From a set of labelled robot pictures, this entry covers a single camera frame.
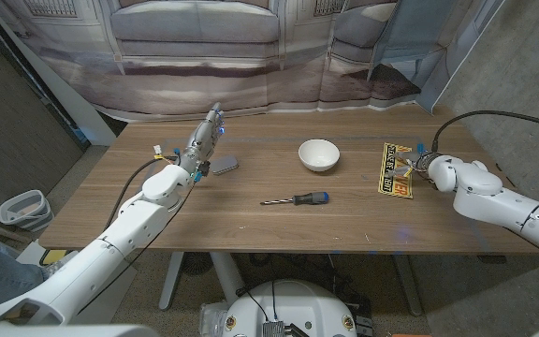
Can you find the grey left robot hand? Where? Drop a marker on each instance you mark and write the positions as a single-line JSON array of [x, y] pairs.
[[201, 145]]

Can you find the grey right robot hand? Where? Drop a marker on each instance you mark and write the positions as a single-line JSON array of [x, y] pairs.
[[418, 161]]

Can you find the yellow snack packet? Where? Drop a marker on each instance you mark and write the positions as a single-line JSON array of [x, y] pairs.
[[395, 186]]

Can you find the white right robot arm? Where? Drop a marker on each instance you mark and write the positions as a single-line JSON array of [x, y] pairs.
[[485, 192]]

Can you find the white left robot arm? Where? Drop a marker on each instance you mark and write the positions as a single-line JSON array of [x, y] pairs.
[[110, 248]]

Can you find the white ceramic bowl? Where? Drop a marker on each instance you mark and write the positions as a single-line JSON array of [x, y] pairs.
[[318, 153]]

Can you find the printed sofa room backdrop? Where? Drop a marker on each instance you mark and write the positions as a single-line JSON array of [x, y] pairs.
[[194, 61]]

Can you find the white table leg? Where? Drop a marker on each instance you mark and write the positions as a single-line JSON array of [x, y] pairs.
[[227, 276], [171, 281], [407, 285]]

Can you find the clear plastic container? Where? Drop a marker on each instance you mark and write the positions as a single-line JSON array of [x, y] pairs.
[[212, 320]]

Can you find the grey yellow sneaker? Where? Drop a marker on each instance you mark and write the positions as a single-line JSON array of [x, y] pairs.
[[54, 257]]

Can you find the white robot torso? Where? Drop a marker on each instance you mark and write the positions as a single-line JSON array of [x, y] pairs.
[[293, 309]]

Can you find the grey white floor basket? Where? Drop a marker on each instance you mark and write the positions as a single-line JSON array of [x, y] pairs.
[[24, 210]]

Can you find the white backdrop stand post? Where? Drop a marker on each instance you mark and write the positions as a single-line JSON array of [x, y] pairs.
[[70, 100]]

